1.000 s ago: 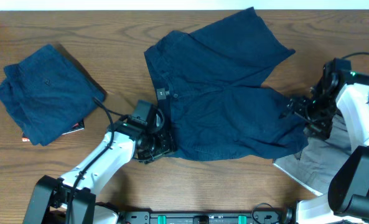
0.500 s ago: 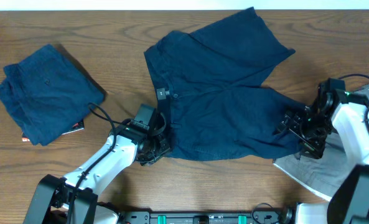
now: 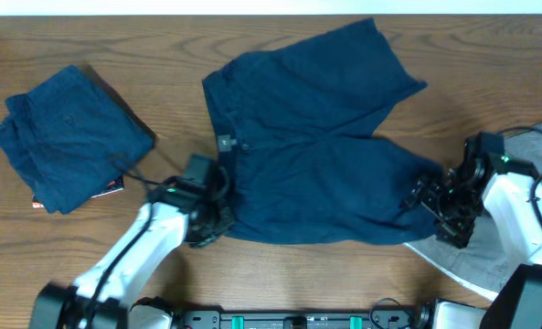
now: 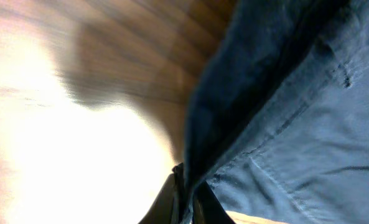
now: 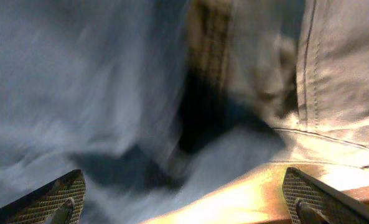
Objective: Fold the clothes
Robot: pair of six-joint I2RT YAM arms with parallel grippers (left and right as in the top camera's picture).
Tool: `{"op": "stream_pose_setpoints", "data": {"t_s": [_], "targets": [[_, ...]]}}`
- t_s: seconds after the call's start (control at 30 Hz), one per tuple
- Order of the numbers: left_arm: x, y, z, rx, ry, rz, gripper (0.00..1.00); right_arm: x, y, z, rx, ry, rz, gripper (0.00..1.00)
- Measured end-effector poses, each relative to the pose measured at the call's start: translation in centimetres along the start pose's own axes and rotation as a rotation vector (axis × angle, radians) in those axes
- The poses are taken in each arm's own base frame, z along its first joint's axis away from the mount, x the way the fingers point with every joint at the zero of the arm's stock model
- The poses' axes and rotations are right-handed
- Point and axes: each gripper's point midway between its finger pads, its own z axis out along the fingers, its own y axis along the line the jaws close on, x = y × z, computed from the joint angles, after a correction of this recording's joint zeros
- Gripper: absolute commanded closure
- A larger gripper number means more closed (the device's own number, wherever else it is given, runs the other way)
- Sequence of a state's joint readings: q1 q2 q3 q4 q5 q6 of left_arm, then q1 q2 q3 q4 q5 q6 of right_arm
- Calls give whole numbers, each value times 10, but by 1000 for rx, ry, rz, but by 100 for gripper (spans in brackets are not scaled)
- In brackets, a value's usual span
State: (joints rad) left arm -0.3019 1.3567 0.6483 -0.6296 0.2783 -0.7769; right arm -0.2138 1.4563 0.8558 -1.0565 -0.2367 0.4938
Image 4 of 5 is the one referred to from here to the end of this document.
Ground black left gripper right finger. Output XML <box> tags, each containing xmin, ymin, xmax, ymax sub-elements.
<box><xmin>192</xmin><ymin>181</ymin><xmax>235</xmax><ymax>224</ymax></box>

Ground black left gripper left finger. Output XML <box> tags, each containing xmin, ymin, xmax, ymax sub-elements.
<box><xmin>139</xmin><ymin>163</ymin><xmax>184</xmax><ymax>224</ymax></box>

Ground navy blue shorts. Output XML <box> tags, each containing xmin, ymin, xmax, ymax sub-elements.
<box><xmin>184</xmin><ymin>0</ymin><xmax>369</xmax><ymax>223</ymax></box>

